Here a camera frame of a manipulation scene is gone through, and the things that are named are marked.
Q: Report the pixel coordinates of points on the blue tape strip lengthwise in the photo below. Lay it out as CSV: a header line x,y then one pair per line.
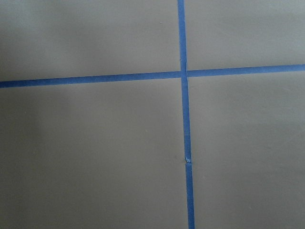
x,y
186,115

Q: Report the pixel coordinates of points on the blue tape strip crosswise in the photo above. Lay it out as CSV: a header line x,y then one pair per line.
x,y
151,76

